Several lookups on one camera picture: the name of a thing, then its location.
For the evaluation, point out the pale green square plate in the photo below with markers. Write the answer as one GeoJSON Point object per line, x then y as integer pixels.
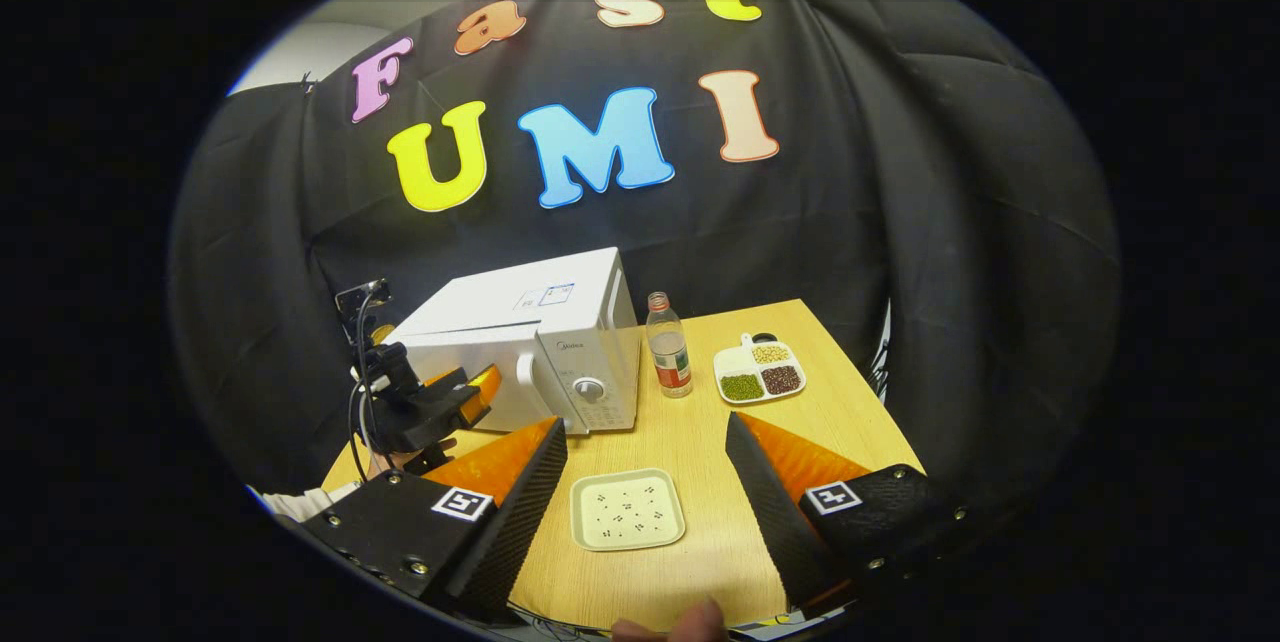
{"type": "Point", "coordinates": [625, 512]}

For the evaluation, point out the black backdrop cloth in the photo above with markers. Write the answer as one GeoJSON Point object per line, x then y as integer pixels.
{"type": "Point", "coordinates": [850, 222]}

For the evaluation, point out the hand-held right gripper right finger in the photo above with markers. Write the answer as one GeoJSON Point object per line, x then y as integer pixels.
{"type": "Point", "coordinates": [775, 522]}

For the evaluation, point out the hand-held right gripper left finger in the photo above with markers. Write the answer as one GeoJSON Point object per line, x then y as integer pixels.
{"type": "Point", "coordinates": [510, 532]}

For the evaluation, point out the white divided dish with beans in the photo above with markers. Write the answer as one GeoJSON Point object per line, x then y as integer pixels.
{"type": "Point", "coordinates": [735, 362]}

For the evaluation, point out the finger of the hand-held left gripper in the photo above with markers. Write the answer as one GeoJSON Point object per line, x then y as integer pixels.
{"type": "Point", "coordinates": [445, 378]}
{"type": "Point", "coordinates": [478, 402]}

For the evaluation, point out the white microwave oven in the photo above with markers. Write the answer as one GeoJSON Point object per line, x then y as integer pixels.
{"type": "Point", "coordinates": [500, 312]}

